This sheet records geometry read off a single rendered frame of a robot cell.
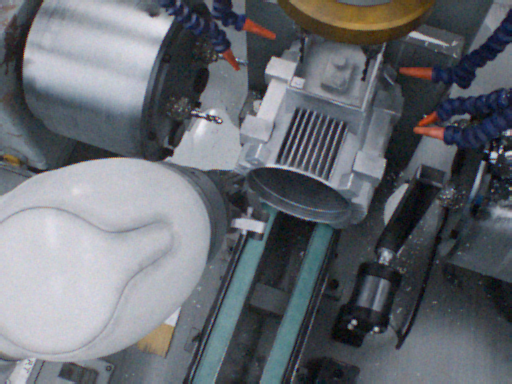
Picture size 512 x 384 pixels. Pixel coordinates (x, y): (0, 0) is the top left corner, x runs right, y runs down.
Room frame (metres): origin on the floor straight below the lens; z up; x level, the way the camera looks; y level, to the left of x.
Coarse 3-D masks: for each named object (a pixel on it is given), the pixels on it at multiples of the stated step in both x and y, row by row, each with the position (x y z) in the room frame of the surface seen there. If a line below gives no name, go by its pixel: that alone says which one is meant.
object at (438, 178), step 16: (416, 176) 0.24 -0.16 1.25; (432, 176) 0.24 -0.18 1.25; (416, 192) 0.23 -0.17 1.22; (432, 192) 0.23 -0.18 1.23; (400, 208) 0.24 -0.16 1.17; (416, 208) 0.23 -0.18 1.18; (400, 224) 0.23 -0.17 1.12; (416, 224) 0.23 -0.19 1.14; (384, 240) 0.24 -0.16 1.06; (400, 240) 0.23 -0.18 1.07
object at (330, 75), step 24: (312, 48) 0.49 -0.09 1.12; (336, 48) 0.49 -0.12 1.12; (360, 48) 0.49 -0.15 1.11; (384, 48) 0.47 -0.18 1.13; (312, 72) 0.45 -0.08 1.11; (336, 72) 0.44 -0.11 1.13; (360, 72) 0.45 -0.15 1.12; (288, 96) 0.41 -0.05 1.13; (312, 96) 0.40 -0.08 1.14; (336, 96) 0.41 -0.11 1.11; (360, 96) 0.41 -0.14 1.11; (336, 120) 0.38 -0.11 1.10; (360, 120) 0.37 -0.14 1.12
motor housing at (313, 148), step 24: (264, 96) 0.45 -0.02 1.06; (288, 120) 0.40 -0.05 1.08; (312, 120) 0.38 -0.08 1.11; (384, 120) 0.40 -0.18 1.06; (264, 144) 0.37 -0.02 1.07; (288, 144) 0.35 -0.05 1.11; (312, 144) 0.35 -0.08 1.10; (336, 144) 0.36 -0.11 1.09; (360, 144) 0.36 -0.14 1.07; (384, 144) 0.38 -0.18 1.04; (240, 168) 0.35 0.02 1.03; (264, 168) 0.38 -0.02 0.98; (288, 168) 0.32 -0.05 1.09; (312, 168) 0.32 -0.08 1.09; (336, 168) 0.32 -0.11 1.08; (264, 192) 0.35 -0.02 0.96; (288, 192) 0.35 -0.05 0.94; (312, 192) 0.35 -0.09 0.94; (336, 192) 0.34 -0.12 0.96; (360, 192) 0.30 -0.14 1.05; (312, 216) 0.31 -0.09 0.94; (336, 216) 0.30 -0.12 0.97; (360, 216) 0.29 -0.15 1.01
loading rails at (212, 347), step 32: (320, 224) 0.31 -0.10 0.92; (224, 256) 0.29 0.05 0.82; (256, 256) 0.26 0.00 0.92; (320, 256) 0.26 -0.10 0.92; (224, 288) 0.21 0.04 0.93; (256, 288) 0.23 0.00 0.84; (320, 288) 0.21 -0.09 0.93; (224, 320) 0.17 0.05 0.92; (288, 320) 0.16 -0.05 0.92; (192, 352) 0.14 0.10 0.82; (224, 352) 0.12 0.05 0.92; (288, 352) 0.12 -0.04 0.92
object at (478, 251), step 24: (480, 120) 0.40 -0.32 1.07; (504, 144) 0.31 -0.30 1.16; (456, 168) 0.36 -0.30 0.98; (480, 168) 0.30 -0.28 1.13; (504, 168) 0.29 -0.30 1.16; (456, 192) 0.29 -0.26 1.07; (480, 192) 0.26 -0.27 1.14; (504, 192) 0.26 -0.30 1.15; (456, 216) 0.26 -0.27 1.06; (480, 216) 0.24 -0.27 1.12; (504, 216) 0.24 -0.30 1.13; (456, 240) 0.23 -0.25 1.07; (480, 240) 0.22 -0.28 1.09; (504, 240) 0.21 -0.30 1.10; (456, 264) 0.21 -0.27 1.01; (480, 264) 0.20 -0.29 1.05; (504, 264) 0.19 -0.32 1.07
